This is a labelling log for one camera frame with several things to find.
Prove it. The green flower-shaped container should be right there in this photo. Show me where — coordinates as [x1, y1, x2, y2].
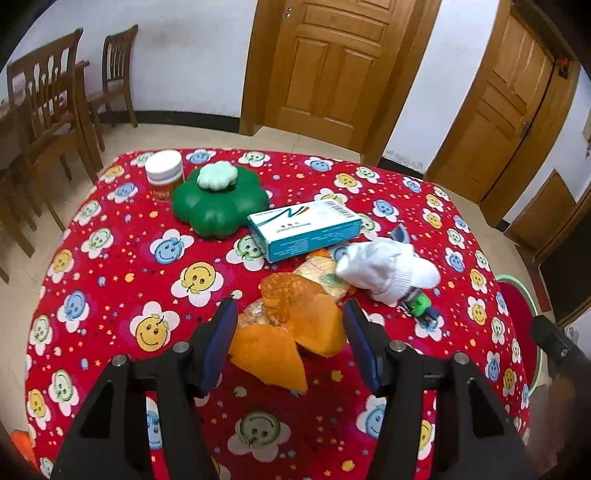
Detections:
[172, 161, 270, 240]

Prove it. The wooden door with brass lock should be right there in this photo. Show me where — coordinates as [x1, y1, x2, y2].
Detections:
[425, 0, 581, 227]

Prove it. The low wooden cabinet door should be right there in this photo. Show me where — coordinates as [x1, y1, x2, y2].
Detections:
[503, 168, 591, 259]

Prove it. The wooden panel door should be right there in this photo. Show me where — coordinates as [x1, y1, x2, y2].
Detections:
[240, 0, 444, 167]

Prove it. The orange paper wrapper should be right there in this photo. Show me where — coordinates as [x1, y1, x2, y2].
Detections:
[228, 272, 350, 396]

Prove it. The small green and grey toy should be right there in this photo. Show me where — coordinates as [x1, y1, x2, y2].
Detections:
[398, 286, 439, 324]

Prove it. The red basin with green rim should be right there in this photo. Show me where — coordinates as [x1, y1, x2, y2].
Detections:
[495, 274, 544, 394]

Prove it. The wooden dining table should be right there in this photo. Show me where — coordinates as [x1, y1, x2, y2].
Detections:
[0, 60, 106, 185]

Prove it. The orange plastic stool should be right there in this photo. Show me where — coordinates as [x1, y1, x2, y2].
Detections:
[11, 429, 40, 472]

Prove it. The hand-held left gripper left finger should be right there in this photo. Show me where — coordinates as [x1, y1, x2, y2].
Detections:
[50, 298, 239, 480]

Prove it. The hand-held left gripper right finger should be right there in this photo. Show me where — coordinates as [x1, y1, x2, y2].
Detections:
[342, 298, 539, 480]

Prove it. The teal and white carton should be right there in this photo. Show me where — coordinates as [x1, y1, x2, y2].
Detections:
[247, 200, 363, 264]

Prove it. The red smiley flower tablecloth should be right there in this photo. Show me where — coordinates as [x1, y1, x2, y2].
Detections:
[25, 148, 536, 480]

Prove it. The white jar with orange label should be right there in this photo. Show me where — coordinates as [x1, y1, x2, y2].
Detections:
[144, 151, 186, 204]

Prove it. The clear plastic snack wrapper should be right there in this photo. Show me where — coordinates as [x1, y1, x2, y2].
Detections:
[294, 249, 356, 304]

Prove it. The wooden dining chair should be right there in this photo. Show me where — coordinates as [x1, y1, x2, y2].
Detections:
[88, 24, 140, 128]
[7, 28, 86, 234]
[0, 164, 38, 285]

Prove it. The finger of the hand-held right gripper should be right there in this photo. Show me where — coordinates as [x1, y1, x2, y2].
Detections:
[530, 315, 584, 377]

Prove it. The white sock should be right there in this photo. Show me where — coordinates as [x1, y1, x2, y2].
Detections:
[335, 237, 442, 306]

